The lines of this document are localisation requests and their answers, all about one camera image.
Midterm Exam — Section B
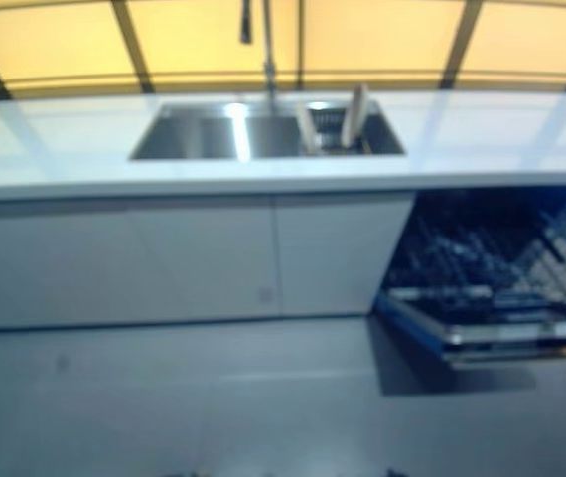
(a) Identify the open built-in dishwasher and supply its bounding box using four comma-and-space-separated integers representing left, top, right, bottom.
372, 184, 566, 370

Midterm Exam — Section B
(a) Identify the dishwasher drop-down door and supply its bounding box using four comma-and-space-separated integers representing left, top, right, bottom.
373, 289, 566, 370

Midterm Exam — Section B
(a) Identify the white cabinet door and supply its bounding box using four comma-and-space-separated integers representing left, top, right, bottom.
0, 195, 275, 331
272, 192, 413, 318

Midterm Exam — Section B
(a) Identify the white dinner plate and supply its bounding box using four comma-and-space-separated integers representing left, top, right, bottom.
294, 104, 320, 155
340, 83, 369, 149

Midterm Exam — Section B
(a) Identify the stainless steel kitchen sink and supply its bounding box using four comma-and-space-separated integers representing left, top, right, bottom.
128, 100, 407, 162

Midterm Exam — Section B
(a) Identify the chrome pull-down kitchen faucet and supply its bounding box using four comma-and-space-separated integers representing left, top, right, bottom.
238, 0, 278, 108

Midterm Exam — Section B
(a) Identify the dishwasher wire rack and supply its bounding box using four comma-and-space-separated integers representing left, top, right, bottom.
401, 198, 566, 312

